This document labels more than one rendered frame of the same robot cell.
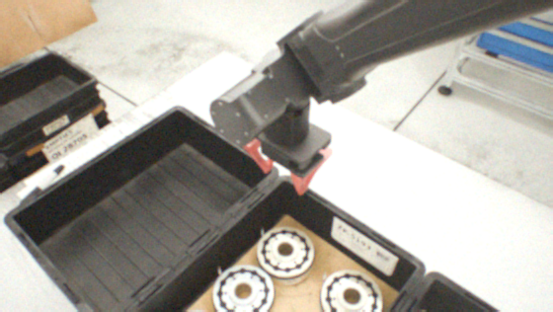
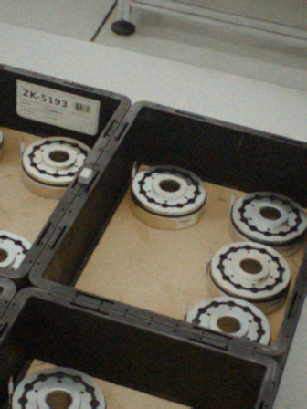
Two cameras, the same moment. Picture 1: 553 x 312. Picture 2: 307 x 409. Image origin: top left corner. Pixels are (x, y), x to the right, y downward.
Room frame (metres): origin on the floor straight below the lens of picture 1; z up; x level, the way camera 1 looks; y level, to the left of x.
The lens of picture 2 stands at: (-0.76, 0.29, 1.76)
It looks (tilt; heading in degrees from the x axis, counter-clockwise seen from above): 40 degrees down; 332
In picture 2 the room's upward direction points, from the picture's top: 7 degrees clockwise
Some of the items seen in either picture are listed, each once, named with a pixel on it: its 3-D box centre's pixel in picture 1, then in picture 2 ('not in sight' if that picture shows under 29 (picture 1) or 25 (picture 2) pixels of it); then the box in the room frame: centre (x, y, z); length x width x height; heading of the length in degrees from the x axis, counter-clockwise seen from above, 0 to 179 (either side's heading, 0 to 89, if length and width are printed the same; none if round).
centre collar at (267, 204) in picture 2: not in sight; (269, 214); (0.12, -0.35, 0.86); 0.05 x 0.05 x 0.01
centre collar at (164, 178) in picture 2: not in sight; (169, 186); (0.21, -0.24, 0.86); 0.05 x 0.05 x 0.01
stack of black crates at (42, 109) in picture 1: (50, 134); not in sight; (1.20, 0.89, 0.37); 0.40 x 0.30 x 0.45; 141
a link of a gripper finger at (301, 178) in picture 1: (295, 165); not in sight; (0.39, -0.02, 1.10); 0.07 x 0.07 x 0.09; 50
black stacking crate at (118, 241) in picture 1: (154, 213); not in sight; (0.48, 0.23, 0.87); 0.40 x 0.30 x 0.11; 139
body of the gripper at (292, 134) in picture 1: (286, 118); not in sight; (0.40, -0.01, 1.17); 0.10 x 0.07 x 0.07; 50
